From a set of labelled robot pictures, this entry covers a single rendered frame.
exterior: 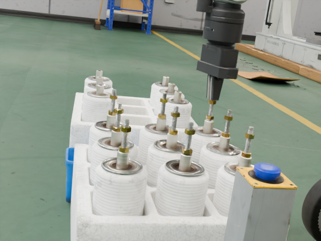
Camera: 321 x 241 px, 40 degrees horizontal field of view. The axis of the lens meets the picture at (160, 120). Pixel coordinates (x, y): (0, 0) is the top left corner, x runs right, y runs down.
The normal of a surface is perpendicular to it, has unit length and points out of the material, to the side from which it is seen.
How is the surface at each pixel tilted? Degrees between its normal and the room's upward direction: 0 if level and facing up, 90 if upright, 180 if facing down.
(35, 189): 0
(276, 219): 90
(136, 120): 90
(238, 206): 90
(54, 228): 0
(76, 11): 90
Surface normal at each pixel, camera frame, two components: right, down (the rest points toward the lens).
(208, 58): -0.88, 0.04
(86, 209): 0.11, -0.96
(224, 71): -0.29, 0.23
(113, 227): 0.19, 0.29
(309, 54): -0.97, -0.06
